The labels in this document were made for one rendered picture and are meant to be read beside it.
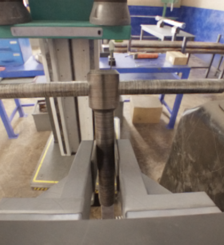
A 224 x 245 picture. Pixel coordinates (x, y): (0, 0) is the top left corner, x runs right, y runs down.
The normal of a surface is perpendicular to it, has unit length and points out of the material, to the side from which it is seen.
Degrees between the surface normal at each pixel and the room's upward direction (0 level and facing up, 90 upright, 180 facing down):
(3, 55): 90
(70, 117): 90
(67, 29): 90
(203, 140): 90
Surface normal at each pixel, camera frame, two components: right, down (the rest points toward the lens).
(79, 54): -0.01, 0.59
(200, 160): -0.99, 0.06
